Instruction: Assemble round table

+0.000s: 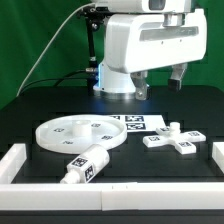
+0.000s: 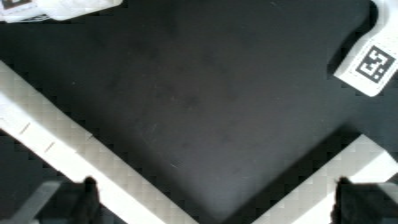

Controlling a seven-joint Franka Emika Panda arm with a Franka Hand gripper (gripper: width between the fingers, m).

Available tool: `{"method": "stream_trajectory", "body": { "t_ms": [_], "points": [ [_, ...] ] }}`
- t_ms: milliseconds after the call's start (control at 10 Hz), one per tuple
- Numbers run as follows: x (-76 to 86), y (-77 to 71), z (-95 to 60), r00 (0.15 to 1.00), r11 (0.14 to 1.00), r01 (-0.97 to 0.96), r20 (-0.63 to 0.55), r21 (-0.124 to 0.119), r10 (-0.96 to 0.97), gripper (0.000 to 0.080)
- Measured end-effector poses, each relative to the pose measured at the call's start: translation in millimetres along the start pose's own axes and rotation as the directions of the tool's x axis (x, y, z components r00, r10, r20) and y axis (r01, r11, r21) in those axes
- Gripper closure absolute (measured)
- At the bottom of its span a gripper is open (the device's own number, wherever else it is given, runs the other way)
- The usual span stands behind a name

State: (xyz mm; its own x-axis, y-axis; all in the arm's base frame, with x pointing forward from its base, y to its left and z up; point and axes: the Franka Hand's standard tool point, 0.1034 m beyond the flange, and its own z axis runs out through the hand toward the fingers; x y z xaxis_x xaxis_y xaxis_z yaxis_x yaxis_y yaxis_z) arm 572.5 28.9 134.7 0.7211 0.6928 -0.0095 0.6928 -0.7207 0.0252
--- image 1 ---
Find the white left fence bar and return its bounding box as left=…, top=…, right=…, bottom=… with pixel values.
left=0, top=144, right=27, bottom=184

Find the white cable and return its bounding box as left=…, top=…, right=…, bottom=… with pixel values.
left=15, top=3, right=95, bottom=98

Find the white cross-shaped table base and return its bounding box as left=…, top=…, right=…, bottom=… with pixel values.
left=143, top=122, right=206, bottom=155

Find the white round table top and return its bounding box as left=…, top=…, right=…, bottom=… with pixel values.
left=35, top=115, right=127, bottom=154

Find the white marker sheet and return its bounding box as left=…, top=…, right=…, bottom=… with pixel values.
left=113, top=115, right=166, bottom=132

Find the black camera stand pole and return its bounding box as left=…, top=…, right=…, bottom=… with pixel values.
left=80, top=4, right=103, bottom=96

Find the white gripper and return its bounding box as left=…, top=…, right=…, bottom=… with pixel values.
left=104, top=9, right=207, bottom=100

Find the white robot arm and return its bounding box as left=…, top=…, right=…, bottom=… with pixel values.
left=91, top=0, right=207, bottom=100

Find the black cable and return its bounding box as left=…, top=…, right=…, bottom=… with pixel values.
left=22, top=69, right=98, bottom=89

